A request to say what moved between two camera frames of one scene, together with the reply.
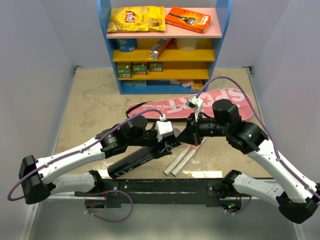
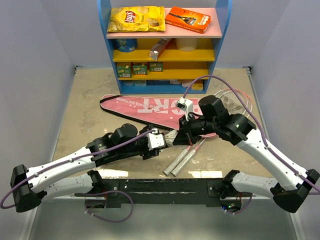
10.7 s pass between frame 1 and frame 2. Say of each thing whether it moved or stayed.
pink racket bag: moved
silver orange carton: stayed
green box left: stayed
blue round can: stayed
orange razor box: stayed
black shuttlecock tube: moved
